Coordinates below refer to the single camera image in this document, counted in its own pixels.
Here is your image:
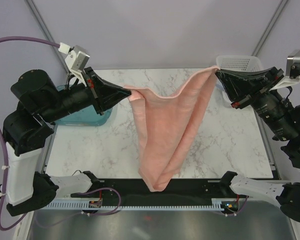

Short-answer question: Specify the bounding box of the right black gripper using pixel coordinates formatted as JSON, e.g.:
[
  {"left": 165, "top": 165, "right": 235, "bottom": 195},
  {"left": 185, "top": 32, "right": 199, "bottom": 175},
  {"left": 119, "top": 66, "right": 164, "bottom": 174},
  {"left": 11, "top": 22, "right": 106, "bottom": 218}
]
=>
[{"left": 215, "top": 64, "right": 300, "bottom": 139}]

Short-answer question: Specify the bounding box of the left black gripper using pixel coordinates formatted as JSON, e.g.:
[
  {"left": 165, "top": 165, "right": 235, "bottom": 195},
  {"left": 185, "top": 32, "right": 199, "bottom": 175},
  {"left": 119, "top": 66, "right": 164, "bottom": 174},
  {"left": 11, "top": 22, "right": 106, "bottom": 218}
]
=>
[{"left": 42, "top": 66, "right": 133, "bottom": 123}]

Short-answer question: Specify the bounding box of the pink towel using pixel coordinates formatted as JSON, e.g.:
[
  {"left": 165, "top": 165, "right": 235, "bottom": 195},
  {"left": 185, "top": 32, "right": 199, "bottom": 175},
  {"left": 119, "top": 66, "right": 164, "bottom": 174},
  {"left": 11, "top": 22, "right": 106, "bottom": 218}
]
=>
[{"left": 125, "top": 66, "right": 219, "bottom": 192}]

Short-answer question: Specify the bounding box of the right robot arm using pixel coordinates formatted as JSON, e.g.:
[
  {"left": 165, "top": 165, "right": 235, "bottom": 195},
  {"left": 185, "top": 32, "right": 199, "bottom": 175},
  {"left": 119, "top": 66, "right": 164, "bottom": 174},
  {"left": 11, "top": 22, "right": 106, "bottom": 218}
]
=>
[{"left": 215, "top": 67, "right": 300, "bottom": 223}]

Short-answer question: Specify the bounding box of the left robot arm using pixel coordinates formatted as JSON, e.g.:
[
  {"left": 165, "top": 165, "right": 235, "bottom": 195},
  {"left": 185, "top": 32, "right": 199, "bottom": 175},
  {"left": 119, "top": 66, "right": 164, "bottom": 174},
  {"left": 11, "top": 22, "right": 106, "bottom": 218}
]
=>
[{"left": 0, "top": 67, "right": 131, "bottom": 217}]

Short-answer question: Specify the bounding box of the white perforated plastic basket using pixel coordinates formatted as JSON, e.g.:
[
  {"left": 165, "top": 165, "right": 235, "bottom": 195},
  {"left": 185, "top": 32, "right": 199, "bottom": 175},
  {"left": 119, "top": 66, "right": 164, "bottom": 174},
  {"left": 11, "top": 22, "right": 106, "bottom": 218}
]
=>
[{"left": 215, "top": 54, "right": 263, "bottom": 103}]

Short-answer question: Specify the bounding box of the teal plastic tray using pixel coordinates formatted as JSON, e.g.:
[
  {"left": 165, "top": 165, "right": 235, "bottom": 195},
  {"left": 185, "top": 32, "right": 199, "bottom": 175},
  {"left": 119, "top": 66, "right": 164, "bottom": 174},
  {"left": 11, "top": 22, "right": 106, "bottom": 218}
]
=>
[{"left": 47, "top": 83, "right": 112, "bottom": 126}]

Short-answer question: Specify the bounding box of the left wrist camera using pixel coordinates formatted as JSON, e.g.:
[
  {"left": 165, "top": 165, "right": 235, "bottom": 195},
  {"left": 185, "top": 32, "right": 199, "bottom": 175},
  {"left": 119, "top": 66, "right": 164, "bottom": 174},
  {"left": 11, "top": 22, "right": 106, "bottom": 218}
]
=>
[{"left": 65, "top": 45, "right": 90, "bottom": 80}]

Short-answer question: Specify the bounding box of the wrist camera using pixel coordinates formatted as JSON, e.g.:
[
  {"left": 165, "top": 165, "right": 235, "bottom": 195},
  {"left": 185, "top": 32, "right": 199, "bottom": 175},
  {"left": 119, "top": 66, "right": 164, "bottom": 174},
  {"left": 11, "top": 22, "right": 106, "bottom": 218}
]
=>
[
  {"left": 272, "top": 49, "right": 300, "bottom": 90},
  {"left": 65, "top": 45, "right": 90, "bottom": 80}
]

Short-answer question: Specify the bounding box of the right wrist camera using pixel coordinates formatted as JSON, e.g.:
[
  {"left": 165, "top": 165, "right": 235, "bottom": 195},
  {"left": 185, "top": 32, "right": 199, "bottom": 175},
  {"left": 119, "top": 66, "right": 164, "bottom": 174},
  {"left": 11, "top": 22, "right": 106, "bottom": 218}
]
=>
[{"left": 272, "top": 49, "right": 300, "bottom": 90}]

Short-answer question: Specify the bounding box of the right aluminium frame post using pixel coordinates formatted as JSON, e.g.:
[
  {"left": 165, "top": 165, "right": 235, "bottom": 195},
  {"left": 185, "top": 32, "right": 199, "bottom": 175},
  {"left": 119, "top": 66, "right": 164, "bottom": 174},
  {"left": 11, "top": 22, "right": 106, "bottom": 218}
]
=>
[{"left": 251, "top": 0, "right": 290, "bottom": 57}]

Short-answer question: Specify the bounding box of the aluminium frame post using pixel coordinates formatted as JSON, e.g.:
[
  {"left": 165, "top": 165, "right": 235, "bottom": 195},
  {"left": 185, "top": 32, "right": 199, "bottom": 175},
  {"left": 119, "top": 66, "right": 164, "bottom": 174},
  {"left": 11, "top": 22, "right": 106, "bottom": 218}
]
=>
[
  {"left": 251, "top": 0, "right": 290, "bottom": 57},
  {"left": 24, "top": 0, "right": 68, "bottom": 74}
]

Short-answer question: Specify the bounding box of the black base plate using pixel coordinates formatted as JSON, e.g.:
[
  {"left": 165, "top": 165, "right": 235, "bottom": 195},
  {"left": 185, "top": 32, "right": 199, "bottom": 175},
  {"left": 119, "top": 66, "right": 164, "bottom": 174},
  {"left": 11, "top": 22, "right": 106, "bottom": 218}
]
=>
[{"left": 79, "top": 177, "right": 248, "bottom": 207}]

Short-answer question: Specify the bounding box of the left aluminium frame post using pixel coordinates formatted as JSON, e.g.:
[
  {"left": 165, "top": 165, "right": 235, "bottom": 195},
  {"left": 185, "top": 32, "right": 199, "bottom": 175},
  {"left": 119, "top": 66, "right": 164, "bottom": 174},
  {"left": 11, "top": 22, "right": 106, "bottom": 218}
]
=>
[{"left": 24, "top": 0, "right": 68, "bottom": 74}]

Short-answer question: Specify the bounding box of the white slotted cable duct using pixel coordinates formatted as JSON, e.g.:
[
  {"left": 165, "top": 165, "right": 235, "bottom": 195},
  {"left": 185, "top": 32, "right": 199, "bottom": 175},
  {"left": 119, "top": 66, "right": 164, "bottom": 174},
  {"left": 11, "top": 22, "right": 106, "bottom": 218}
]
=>
[{"left": 44, "top": 199, "right": 223, "bottom": 210}]

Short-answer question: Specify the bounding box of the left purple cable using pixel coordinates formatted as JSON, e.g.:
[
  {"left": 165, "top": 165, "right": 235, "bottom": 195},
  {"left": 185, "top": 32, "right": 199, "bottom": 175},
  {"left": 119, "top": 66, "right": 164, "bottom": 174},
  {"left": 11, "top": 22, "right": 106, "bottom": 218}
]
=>
[{"left": 0, "top": 36, "right": 71, "bottom": 231}]

